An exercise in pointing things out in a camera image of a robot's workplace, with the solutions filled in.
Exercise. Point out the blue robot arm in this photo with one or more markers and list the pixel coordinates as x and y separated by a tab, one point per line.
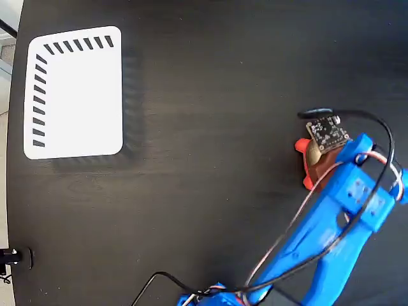
350	191

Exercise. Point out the bare camera circuit board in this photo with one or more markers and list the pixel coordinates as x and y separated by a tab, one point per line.
328	134

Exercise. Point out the black table clamp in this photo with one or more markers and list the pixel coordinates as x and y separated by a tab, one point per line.
16	256

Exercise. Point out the brown gripper black motor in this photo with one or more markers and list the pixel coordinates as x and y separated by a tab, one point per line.
353	147

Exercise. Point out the white slotted tray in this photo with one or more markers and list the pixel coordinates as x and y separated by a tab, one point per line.
83	99

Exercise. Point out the red turtle toy gold shell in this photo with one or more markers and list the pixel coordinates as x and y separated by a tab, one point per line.
301	146

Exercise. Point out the black metal bar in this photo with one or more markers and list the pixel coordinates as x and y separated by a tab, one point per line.
8	27

